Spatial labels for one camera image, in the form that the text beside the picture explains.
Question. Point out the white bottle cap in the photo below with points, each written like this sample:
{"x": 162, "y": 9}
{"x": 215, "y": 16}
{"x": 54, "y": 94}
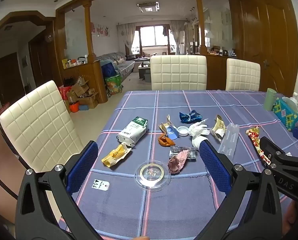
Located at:
{"x": 183, "y": 130}

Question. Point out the blue fabric bundle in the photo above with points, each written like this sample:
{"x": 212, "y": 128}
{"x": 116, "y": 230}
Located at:
{"x": 109, "y": 70}

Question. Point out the white pump bottle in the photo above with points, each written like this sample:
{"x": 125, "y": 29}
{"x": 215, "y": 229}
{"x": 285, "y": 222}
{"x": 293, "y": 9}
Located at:
{"x": 294, "y": 100}

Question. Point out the bright window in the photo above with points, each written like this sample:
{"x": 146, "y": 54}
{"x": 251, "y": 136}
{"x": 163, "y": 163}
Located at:
{"x": 154, "y": 36}

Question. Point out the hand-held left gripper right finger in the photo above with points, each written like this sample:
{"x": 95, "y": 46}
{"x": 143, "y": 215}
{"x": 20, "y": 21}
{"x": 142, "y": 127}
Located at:
{"x": 213, "y": 167}

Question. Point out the white tissue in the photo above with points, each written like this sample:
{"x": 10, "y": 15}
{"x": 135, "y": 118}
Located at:
{"x": 197, "y": 130}

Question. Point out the pink wall pictures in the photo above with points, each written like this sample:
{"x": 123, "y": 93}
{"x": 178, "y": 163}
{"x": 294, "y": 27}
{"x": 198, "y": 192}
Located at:
{"x": 100, "y": 30}

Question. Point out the clear round plastic lid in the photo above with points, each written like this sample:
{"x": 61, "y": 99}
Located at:
{"x": 152, "y": 173}

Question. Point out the flattened beige blue carton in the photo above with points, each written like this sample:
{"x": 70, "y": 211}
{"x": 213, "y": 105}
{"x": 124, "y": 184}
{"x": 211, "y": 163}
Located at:
{"x": 171, "y": 131}

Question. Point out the cream quilted chair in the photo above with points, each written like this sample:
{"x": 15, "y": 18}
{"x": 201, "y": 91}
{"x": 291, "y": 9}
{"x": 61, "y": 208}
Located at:
{"x": 242, "y": 75}
{"x": 39, "y": 120}
{"x": 178, "y": 72}

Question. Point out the red yellow snack wrapper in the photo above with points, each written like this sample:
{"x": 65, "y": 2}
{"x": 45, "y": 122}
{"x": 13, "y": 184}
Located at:
{"x": 255, "y": 137}

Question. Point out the blue plaid tablecloth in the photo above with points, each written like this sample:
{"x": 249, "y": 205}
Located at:
{"x": 163, "y": 205}

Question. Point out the orange bucket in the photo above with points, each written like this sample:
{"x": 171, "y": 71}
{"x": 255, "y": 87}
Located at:
{"x": 74, "y": 107}

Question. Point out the grey patterned sofa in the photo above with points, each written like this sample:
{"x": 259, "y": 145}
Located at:
{"x": 124, "y": 65}

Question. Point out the orange crumpled wrapper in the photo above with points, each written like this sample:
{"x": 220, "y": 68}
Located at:
{"x": 165, "y": 141}

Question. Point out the pink crumpled wrapper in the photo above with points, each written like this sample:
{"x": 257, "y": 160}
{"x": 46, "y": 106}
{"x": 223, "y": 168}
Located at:
{"x": 177, "y": 163}

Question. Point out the teal beaded tissue box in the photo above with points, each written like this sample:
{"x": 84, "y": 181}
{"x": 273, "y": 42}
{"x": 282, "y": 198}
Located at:
{"x": 287, "y": 115}

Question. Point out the green cup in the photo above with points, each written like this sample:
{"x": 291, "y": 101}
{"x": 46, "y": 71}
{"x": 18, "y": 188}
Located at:
{"x": 270, "y": 100}

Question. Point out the wooden glass partition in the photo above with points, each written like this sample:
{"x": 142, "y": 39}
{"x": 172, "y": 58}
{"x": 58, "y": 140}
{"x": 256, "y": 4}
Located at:
{"x": 215, "y": 70}

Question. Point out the small blue box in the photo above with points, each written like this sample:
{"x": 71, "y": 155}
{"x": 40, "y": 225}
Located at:
{"x": 84, "y": 108}

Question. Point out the torn gold snack bag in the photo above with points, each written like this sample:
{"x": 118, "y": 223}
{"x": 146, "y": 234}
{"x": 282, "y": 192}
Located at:
{"x": 218, "y": 127}

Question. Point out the rectangular ceiling light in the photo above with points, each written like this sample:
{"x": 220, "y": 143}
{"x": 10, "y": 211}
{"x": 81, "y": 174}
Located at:
{"x": 148, "y": 7}

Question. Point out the dark coffee table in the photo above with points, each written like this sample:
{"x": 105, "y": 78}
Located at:
{"x": 144, "y": 66}

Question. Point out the white paper tag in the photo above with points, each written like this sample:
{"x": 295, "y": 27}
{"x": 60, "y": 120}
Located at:
{"x": 100, "y": 185}

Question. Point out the pile of cardboard boxes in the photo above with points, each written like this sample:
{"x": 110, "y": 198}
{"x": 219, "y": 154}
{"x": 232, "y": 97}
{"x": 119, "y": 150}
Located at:
{"x": 85, "y": 95}

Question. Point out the dark wooden door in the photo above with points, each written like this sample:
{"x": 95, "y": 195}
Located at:
{"x": 9, "y": 77}

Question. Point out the white standing air conditioner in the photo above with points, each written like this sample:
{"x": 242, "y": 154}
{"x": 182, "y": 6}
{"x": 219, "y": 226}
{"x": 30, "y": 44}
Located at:
{"x": 182, "y": 42}

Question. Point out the row of small bottles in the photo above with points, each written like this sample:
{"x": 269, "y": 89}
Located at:
{"x": 74, "y": 63}

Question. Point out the clear plastic tray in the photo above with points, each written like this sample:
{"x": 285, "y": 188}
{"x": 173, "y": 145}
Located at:
{"x": 175, "y": 151}

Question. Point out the patterned curtain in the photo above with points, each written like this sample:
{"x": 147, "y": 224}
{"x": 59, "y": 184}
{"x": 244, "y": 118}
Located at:
{"x": 176, "y": 35}
{"x": 127, "y": 37}

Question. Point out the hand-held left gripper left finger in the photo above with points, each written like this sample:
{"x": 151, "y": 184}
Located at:
{"x": 82, "y": 167}

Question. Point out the colourful woven bag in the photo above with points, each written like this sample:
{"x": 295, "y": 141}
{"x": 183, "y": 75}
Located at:
{"x": 113, "y": 85}

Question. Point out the white green milk carton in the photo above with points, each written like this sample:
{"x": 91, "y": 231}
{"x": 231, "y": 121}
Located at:
{"x": 132, "y": 132}

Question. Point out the grey storage box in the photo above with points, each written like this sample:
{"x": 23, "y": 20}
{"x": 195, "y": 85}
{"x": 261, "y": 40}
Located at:
{"x": 147, "y": 77}

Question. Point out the blue crumpled wrapper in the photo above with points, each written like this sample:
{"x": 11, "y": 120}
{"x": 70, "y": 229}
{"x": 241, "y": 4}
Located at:
{"x": 190, "y": 117}

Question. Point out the wooden room divider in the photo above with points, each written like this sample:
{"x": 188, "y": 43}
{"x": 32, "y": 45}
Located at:
{"x": 89, "y": 75}

